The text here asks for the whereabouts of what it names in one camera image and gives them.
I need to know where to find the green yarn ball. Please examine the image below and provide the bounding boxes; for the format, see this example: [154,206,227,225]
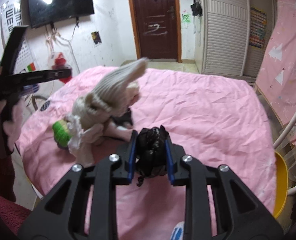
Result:
[52,120,72,148]

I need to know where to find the white tissue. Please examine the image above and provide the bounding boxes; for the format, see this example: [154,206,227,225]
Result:
[64,114,105,168]

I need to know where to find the black plastic bag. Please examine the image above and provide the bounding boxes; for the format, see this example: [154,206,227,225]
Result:
[135,125,168,187]

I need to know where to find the yellow plastic basin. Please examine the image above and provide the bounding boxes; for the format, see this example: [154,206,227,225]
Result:
[273,152,289,218]

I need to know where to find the eye chart poster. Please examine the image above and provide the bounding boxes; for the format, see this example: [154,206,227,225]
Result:
[1,2,37,75]

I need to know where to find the pink bed sheet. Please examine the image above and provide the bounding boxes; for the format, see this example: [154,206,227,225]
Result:
[15,65,277,240]

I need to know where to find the cream knitted sock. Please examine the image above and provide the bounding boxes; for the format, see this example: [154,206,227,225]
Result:
[72,58,148,130]

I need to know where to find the pink patterned bed curtain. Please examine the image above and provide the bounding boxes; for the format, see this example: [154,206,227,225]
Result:
[255,0,296,141]

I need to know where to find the white louvered wardrobe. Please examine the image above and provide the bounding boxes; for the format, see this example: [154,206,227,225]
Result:
[201,0,276,78]

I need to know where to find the dark red wooden door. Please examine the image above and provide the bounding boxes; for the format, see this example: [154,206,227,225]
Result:
[129,0,182,63]

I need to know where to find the black hanging bag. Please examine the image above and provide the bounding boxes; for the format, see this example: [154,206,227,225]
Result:
[190,1,203,16]

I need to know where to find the black wall television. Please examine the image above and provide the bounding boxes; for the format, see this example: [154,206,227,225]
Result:
[28,0,94,28]

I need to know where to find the colourful wall chart poster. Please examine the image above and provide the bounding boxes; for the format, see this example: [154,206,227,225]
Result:
[249,7,266,49]

